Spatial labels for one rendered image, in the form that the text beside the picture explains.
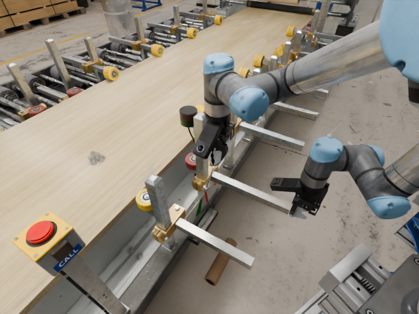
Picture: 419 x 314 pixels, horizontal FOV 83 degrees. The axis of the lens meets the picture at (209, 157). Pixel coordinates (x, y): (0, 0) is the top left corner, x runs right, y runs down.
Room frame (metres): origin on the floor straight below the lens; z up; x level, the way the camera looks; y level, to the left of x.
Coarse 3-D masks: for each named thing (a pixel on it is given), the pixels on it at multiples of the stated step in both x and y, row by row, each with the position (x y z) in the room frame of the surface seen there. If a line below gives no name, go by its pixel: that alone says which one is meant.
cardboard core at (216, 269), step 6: (228, 240) 0.76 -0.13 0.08; (234, 240) 0.76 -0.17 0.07; (234, 246) 0.73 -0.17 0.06; (216, 258) 0.65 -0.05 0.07; (222, 258) 0.64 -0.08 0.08; (228, 258) 0.65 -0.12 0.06; (216, 264) 0.60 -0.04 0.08; (222, 264) 0.60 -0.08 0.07; (210, 270) 0.57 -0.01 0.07; (216, 270) 0.56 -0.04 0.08; (222, 270) 0.57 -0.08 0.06; (210, 276) 0.53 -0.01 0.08; (216, 276) 0.53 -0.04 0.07; (210, 282) 0.52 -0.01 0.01; (216, 282) 0.51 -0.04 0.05
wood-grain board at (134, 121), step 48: (192, 48) 1.98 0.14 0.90; (240, 48) 1.98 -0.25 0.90; (96, 96) 1.22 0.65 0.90; (144, 96) 1.22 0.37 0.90; (192, 96) 1.22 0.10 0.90; (0, 144) 0.80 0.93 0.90; (48, 144) 0.80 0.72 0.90; (96, 144) 0.80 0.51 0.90; (144, 144) 0.80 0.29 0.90; (0, 192) 0.53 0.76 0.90; (48, 192) 0.53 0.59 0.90; (96, 192) 0.53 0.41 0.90; (0, 240) 0.35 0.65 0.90; (96, 240) 0.36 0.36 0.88; (0, 288) 0.21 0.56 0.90; (48, 288) 0.22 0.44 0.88
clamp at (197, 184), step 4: (208, 164) 0.70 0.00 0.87; (208, 168) 0.68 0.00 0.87; (216, 168) 0.69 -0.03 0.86; (208, 172) 0.66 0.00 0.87; (208, 176) 0.64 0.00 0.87; (196, 180) 0.62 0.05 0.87; (200, 180) 0.62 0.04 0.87; (204, 180) 0.62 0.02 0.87; (192, 184) 0.61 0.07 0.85; (196, 184) 0.60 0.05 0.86; (200, 184) 0.60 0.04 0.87; (204, 184) 0.61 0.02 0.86; (196, 188) 0.60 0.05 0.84; (200, 188) 0.59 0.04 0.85
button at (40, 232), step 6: (42, 222) 0.21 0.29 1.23; (48, 222) 0.21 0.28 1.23; (30, 228) 0.20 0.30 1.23; (36, 228) 0.20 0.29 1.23; (42, 228) 0.20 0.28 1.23; (48, 228) 0.20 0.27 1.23; (30, 234) 0.19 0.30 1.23; (36, 234) 0.19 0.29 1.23; (42, 234) 0.19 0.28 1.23; (48, 234) 0.19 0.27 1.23; (30, 240) 0.18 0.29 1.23; (36, 240) 0.18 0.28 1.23; (42, 240) 0.18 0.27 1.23
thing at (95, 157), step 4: (92, 152) 0.74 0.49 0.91; (96, 152) 0.73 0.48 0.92; (88, 156) 0.71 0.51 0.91; (92, 156) 0.72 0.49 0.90; (96, 156) 0.71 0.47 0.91; (100, 156) 0.71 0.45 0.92; (104, 156) 0.72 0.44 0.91; (92, 160) 0.68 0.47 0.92; (96, 160) 0.69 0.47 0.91; (100, 160) 0.69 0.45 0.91; (92, 164) 0.67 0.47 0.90
